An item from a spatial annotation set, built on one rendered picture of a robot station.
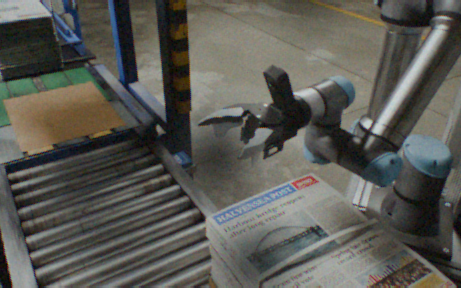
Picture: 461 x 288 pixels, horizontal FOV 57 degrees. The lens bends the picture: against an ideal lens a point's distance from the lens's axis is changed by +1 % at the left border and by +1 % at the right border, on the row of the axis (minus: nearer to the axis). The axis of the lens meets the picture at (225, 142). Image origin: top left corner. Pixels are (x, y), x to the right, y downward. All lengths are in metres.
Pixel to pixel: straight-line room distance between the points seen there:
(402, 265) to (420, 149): 0.39
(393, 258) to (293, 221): 0.19
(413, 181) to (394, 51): 0.33
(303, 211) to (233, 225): 0.15
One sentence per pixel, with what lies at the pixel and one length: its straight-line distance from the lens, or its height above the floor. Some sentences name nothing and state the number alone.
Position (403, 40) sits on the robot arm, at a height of 1.30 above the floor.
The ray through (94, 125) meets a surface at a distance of 1.71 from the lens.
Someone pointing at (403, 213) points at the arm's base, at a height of 0.87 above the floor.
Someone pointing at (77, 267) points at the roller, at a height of 0.79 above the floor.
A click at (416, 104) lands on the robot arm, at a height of 1.24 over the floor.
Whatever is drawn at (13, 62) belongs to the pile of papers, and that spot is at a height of 0.87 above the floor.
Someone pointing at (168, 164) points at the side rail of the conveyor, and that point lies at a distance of 1.43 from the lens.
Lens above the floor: 1.63
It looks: 33 degrees down
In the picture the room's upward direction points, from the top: straight up
